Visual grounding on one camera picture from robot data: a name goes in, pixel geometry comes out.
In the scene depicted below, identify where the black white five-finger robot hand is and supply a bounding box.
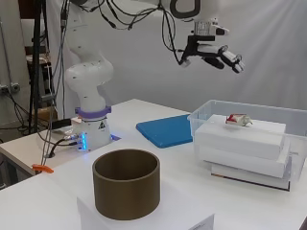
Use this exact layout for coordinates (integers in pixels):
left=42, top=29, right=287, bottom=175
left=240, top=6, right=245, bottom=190
left=178, top=34, right=247, bottom=75

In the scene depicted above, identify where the red white small packet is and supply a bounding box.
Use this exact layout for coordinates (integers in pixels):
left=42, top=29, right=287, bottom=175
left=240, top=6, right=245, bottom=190
left=224, top=113, right=253, bottom=127

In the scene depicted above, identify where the blue plastic lid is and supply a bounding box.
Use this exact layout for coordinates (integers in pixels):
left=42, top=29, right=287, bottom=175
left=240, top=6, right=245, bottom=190
left=135, top=113, right=194, bottom=150

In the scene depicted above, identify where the white flat box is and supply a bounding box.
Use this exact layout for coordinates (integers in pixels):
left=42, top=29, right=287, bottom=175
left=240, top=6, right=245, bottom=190
left=194, top=114, right=287, bottom=161
left=199, top=140, right=292, bottom=179

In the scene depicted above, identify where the clear plastic box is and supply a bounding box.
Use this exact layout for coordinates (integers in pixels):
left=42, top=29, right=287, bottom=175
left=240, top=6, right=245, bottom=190
left=187, top=99, right=307, bottom=193

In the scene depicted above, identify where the white book with dark edge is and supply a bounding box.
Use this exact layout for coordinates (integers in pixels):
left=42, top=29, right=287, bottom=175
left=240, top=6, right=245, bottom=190
left=209, top=159, right=293, bottom=193

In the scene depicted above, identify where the brown round tub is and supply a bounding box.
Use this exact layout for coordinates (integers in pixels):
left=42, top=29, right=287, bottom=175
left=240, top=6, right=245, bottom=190
left=91, top=149, right=161, bottom=221

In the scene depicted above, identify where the white flat box stand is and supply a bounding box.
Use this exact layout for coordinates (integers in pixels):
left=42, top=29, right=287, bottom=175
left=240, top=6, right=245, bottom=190
left=76, top=178, right=216, bottom=230

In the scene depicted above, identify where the black flat control box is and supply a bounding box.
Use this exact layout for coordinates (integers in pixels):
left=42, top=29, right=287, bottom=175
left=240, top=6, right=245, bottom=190
left=51, top=118, right=72, bottom=130

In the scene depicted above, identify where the black tripod stand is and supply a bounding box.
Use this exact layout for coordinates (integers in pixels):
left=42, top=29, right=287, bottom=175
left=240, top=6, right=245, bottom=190
left=28, top=0, right=53, bottom=135

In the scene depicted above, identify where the orange clamp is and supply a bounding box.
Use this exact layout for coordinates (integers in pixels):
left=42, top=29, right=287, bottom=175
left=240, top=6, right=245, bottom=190
left=32, top=163, right=55, bottom=174

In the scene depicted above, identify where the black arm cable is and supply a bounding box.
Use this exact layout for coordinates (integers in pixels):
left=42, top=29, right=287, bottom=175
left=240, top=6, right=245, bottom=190
left=160, top=8, right=187, bottom=65

